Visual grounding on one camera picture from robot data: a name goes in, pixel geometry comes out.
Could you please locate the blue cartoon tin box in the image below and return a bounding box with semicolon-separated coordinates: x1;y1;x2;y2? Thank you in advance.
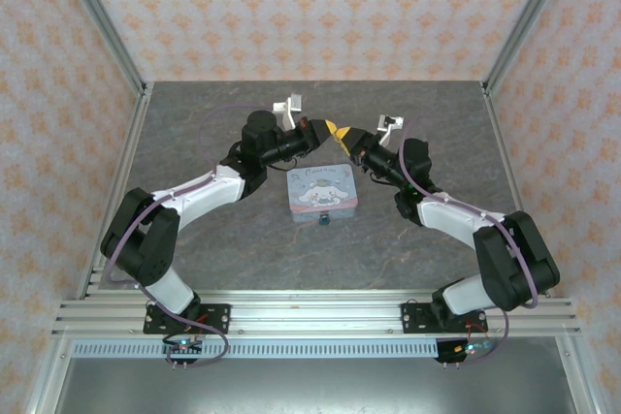
285;165;358;225

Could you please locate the small controller circuit board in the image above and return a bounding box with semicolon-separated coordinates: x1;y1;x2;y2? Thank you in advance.
435;338;495;366
162;335;206;369

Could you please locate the grey metal shelf panel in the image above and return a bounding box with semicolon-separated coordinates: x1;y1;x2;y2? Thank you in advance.
27;355;604;414

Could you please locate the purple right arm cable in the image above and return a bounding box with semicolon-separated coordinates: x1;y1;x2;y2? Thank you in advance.
398;115;539;366

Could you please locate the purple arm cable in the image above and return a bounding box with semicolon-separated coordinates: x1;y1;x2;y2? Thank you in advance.
398;115;539;366
104;104;292;369

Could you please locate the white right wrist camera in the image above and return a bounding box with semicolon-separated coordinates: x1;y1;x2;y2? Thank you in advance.
376;113;406;146

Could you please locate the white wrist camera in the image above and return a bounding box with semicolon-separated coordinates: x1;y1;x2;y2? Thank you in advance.
273;92;305;132
376;113;406;146

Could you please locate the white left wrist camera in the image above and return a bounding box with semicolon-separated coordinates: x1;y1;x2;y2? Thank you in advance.
273;92;305;132

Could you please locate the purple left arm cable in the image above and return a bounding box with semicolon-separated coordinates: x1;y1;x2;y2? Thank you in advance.
104;104;292;369

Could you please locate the aluminium side rail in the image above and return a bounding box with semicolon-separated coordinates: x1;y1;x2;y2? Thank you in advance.
76;81;154;300
481;81;553;300

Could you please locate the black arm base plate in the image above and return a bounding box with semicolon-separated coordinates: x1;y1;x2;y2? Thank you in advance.
142;303;232;335
401;302;489;335

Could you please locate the aluminium front rail beam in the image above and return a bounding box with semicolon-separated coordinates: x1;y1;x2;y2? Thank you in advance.
50;289;582;338

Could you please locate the aluminium frame post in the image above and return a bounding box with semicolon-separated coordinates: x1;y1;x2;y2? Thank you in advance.
49;0;147;91
483;0;579;91

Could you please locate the grey slotted cable duct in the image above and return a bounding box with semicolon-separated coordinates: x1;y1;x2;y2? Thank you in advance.
71;339;486;360

